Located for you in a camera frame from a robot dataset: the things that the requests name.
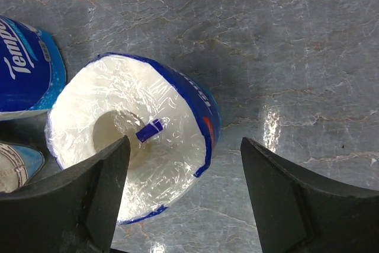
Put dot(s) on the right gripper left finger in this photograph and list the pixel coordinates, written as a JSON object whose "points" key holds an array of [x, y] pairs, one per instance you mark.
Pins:
{"points": [[74, 210]]}

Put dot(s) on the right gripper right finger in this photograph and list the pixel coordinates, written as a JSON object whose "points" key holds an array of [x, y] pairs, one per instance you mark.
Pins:
{"points": [[298, 210]]}

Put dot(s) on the blue paper roll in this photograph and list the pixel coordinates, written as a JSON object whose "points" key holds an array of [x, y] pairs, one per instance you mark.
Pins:
{"points": [[32, 70], [171, 122]]}

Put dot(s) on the blue star-shaped dish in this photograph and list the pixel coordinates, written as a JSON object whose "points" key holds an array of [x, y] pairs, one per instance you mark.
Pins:
{"points": [[18, 165]]}

